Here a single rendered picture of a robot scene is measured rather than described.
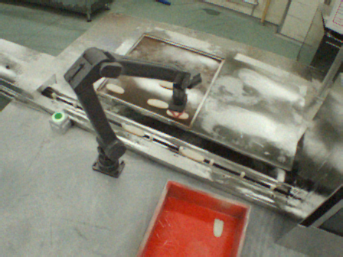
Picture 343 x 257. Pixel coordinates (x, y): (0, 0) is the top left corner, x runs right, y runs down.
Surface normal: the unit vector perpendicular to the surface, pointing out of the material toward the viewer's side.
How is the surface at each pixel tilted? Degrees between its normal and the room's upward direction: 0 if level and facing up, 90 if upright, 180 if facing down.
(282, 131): 10
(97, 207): 0
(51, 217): 0
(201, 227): 0
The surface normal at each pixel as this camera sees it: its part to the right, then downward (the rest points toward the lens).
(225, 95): 0.03, -0.53
